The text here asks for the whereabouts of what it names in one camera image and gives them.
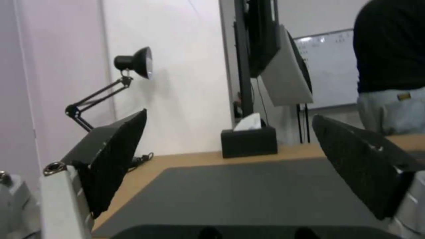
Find black tissue box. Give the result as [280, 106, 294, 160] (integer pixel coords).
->
[220, 112, 278, 159]

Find black monitor on stand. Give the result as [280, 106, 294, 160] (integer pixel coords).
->
[233, 0, 314, 125]

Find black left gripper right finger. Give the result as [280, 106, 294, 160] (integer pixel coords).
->
[312, 114, 425, 239]

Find dark grey desk mat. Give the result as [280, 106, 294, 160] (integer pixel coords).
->
[92, 157, 392, 239]

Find black desk lamp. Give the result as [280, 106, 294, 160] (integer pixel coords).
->
[64, 46, 154, 132]

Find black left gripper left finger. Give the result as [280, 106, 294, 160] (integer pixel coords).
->
[0, 108, 148, 239]

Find whiteboard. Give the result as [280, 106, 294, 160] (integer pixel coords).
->
[293, 29, 359, 110]

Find black lamp cable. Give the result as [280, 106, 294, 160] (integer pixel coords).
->
[127, 152, 155, 172]

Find person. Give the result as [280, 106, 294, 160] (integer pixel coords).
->
[353, 0, 425, 136]

